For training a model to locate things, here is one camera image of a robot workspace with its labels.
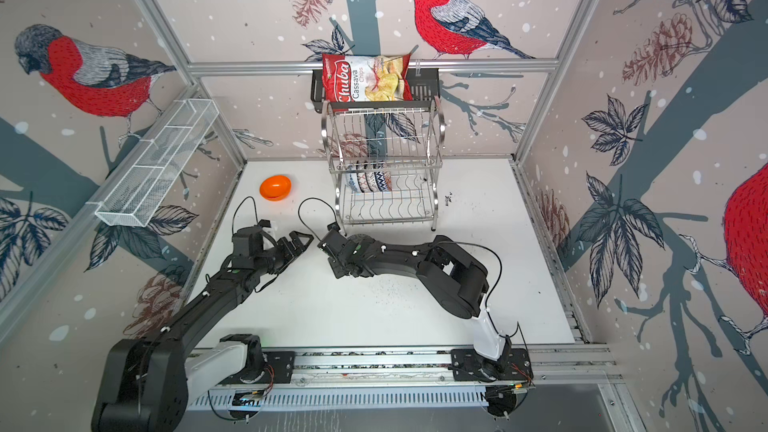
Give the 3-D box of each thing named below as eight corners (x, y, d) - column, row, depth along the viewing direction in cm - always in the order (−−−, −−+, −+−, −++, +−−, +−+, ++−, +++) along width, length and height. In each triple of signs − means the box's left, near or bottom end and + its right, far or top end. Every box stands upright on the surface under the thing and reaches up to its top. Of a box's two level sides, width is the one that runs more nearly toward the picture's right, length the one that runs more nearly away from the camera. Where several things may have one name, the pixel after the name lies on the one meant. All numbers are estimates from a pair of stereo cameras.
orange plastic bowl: (263, 202, 109) (257, 193, 105) (269, 184, 115) (264, 175, 111) (290, 202, 109) (286, 193, 105) (295, 184, 115) (291, 175, 111)
